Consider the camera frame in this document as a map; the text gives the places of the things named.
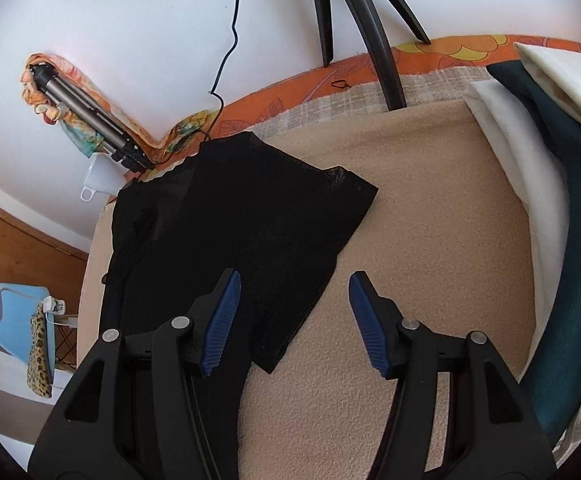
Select leopard print cloth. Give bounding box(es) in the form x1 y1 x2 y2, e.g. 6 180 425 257
26 310 55 398

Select white garment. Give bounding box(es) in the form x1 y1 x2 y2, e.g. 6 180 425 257
463 82 571 411

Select beige blanket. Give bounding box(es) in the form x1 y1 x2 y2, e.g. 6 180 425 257
78 100 536 480

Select white cup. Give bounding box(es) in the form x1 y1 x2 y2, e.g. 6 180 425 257
80 152 126 203

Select teal garment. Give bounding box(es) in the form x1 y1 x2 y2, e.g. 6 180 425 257
487 60 581 443

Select orange floral sheet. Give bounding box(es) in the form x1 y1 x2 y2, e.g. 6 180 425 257
215 35 581 136

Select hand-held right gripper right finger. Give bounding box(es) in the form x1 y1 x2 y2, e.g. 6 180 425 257
348 270 557 480

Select cream garment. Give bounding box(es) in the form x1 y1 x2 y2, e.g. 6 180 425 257
513 42 581 441

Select floral scarf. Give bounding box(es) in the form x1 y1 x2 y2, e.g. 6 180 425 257
19 52 216 163

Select light blue chair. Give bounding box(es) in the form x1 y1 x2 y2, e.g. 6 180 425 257
0 280 78 376

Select black ring light cable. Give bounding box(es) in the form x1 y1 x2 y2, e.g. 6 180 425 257
190 0 245 146

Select folded grey tripod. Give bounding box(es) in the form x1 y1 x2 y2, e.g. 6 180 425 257
29 62 151 171

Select black garment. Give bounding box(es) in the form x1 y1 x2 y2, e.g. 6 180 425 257
101 131 380 376

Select black mini tripod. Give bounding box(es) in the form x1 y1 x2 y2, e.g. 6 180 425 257
308 0 431 111

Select checked woven cloth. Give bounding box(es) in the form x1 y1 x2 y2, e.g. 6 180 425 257
255 67 494 138

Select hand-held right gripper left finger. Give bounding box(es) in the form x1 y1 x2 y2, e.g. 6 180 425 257
27 268 244 480

